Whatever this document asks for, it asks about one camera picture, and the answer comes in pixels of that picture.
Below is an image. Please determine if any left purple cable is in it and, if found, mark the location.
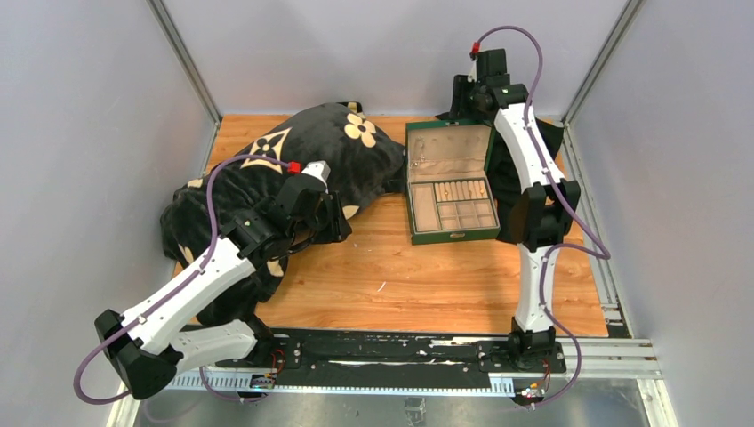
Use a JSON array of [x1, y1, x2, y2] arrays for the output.
[[73, 154, 293, 407]]

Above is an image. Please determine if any black cloth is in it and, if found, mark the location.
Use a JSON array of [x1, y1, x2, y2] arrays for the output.
[[438, 112, 569, 252]]

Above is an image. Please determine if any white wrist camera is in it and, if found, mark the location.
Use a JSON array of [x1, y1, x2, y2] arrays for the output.
[[467, 41, 480, 83], [287, 160, 331, 189]]

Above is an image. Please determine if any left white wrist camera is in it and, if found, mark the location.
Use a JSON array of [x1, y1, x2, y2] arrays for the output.
[[287, 160, 331, 189]]

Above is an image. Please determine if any black mounting base plate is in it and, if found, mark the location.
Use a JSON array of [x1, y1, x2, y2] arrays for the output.
[[218, 328, 566, 390]]

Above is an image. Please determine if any green jewelry tray insert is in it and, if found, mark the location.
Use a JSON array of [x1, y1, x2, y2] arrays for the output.
[[408, 179, 500, 234]]

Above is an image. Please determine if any black blanket with beige flowers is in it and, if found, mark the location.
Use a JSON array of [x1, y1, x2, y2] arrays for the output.
[[160, 102, 407, 326]]

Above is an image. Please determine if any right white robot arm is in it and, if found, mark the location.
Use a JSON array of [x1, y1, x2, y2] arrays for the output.
[[451, 43, 581, 372]]

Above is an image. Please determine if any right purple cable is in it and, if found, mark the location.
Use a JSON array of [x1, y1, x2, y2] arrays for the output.
[[474, 26, 612, 407]]

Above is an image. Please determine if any purple cable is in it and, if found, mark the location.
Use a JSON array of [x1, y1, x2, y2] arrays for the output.
[[73, 154, 293, 407], [474, 26, 612, 407]]

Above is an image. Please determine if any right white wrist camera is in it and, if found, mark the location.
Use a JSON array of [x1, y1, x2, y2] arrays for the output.
[[467, 41, 480, 83]]

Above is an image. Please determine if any green jewelry box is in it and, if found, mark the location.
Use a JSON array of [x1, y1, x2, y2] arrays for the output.
[[405, 120, 501, 246]]

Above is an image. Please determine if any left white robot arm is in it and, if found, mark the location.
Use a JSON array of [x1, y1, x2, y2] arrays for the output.
[[95, 162, 350, 400]]

